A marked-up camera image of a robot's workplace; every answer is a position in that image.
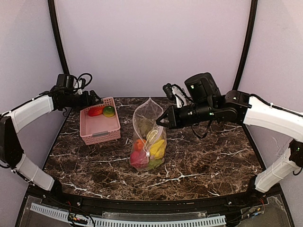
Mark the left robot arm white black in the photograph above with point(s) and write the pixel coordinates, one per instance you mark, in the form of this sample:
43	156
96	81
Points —
68	92

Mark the clear zip top bag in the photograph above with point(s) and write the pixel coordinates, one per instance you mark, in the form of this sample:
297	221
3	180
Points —
150	110

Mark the right black frame post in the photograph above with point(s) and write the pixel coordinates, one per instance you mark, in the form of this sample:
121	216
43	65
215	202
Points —
246	44

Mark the pale yellow toy food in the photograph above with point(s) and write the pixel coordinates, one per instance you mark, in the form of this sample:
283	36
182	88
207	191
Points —
152	136

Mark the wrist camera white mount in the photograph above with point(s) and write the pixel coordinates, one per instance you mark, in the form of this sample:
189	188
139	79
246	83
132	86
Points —
177	94
81	83

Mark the black front rail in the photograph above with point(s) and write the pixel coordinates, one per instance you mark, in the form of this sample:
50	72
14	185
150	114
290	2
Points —
230	205

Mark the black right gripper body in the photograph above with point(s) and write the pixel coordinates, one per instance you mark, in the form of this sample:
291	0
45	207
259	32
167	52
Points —
174	116

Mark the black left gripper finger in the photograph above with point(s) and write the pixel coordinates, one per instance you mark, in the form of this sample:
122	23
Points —
96	101
94	95

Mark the red toy food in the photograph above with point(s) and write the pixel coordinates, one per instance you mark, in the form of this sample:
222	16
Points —
138	159

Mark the light green toy lettuce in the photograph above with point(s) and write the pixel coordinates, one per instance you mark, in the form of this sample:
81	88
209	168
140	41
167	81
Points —
155	163

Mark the white slotted cable duct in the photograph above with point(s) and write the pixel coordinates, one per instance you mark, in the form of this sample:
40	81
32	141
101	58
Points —
114	219

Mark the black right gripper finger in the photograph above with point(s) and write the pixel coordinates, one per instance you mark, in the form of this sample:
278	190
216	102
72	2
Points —
161	119
163	124

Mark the pink plastic basket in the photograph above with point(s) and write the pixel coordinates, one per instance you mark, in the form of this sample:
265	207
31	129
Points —
97	129

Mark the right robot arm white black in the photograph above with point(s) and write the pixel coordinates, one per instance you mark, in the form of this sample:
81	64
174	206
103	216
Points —
207	105

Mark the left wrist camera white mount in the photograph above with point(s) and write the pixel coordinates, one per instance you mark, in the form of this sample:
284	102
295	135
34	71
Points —
81	83

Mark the green toy vegetable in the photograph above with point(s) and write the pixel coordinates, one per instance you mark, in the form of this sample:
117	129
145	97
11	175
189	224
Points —
145	125

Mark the left black frame post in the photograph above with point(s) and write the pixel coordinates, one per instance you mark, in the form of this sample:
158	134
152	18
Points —
57	36

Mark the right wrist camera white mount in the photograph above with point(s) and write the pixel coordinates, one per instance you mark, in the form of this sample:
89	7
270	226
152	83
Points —
177	94

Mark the black frame post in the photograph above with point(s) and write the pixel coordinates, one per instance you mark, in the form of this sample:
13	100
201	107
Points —
246	44
57	36

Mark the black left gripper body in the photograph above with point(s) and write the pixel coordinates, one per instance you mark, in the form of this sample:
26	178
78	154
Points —
89	99

